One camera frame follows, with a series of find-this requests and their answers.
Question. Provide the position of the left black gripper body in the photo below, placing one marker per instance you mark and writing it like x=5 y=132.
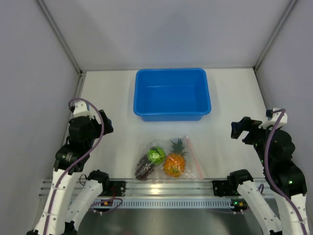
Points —
x=97 y=128

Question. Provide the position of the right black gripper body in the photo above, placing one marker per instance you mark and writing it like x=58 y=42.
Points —
x=255 y=134

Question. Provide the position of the dark purple fake grapes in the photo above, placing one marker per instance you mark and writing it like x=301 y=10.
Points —
x=144 y=168

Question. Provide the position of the green fake apple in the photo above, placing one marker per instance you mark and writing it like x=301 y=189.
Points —
x=156 y=155

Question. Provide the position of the clear zip top bag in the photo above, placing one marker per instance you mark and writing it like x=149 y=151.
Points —
x=192 y=169

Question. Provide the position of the orange fake pineapple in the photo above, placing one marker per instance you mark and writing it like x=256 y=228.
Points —
x=175 y=162

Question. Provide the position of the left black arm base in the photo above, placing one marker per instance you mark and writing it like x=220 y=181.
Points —
x=114 y=189

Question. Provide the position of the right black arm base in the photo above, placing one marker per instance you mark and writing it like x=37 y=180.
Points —
x=224 y=188

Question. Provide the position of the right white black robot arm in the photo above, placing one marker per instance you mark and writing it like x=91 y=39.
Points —
x=274 y=148

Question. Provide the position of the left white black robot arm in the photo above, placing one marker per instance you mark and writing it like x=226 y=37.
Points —
x=62 y=215

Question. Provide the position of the blue plastic bin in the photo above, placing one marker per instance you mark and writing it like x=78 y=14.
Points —
x=171 y=94

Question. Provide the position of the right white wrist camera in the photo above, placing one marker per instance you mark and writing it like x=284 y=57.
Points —
x=276 y=117

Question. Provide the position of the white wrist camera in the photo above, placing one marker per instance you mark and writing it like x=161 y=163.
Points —
x=80 y=109
x=276 y=117

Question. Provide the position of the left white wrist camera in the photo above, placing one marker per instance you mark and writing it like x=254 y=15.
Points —
x=80 y=109

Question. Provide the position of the aluminium mounting rail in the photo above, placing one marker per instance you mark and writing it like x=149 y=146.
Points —
x=168 y=188

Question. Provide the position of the white slotted cable duct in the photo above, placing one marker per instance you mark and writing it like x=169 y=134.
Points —
x=172 y=203

